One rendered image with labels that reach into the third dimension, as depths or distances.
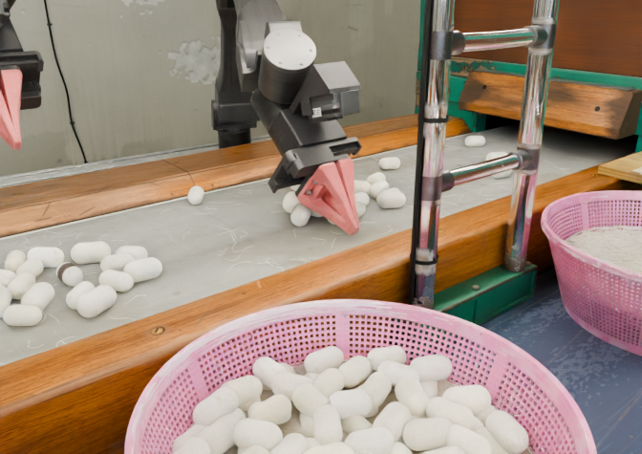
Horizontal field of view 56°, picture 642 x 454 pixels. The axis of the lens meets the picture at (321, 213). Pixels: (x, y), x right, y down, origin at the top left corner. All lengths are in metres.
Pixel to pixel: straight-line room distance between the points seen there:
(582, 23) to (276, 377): 0.81
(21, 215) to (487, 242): 0.53
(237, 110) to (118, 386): 0.75
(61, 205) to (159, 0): 2.08
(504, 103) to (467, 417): 0.75
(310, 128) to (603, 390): 0.39
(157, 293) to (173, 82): 2.31
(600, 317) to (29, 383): 0.50
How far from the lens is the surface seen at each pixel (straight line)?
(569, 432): 0.41
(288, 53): 0.66
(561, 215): 0.76
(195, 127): 2.93
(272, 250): 0.65
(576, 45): 1.10
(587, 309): 0.67
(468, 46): 0.54
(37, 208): 0.79
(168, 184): 0.83
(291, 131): 0.67
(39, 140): 2.73
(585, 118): 1.02
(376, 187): 0.80
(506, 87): 1.11
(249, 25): 0.78
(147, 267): 0.60
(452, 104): 1.24
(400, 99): 2.60
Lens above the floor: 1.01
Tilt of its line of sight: 21 degrees down
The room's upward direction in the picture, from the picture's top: straight up
